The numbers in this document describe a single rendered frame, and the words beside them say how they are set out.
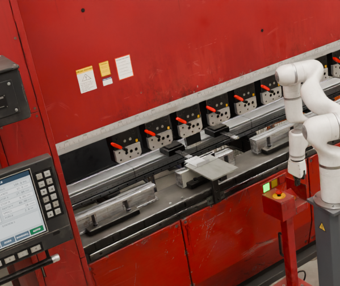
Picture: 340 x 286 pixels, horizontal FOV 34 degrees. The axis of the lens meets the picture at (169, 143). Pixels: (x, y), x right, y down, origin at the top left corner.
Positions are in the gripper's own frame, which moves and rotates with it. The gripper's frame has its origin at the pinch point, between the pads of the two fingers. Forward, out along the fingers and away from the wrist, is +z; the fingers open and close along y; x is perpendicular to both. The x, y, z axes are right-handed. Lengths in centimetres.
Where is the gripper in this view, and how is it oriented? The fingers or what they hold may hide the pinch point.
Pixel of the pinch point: (297, 181)
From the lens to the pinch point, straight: 316.5
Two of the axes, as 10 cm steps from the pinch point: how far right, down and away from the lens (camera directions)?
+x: 8.2, -3.4, 4.6
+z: 1.1, 8.8, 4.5
